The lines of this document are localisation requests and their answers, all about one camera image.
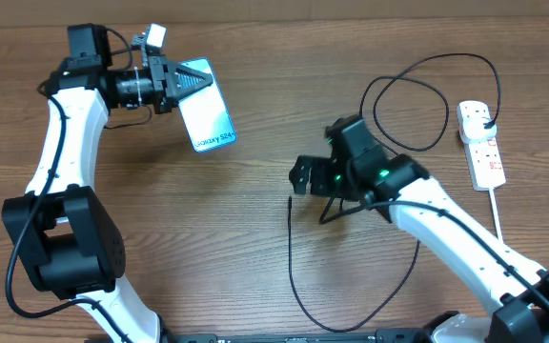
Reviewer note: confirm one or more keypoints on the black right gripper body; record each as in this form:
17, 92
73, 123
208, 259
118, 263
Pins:
331, 180

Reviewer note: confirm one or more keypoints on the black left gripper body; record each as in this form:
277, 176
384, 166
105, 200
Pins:
145, 88

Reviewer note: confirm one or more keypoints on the blue Samsung Galaxy smartphone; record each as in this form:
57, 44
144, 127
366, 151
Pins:
205, 114

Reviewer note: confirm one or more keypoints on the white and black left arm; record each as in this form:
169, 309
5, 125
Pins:
61, 233

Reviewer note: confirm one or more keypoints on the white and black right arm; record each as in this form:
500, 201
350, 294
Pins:
511, 288

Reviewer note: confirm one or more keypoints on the white charger plug adapter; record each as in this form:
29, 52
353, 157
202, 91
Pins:
473, 130

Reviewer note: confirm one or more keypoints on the white power strip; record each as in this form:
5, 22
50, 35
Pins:
483, 158

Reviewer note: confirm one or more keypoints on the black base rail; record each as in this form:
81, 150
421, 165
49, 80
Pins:
303, 337

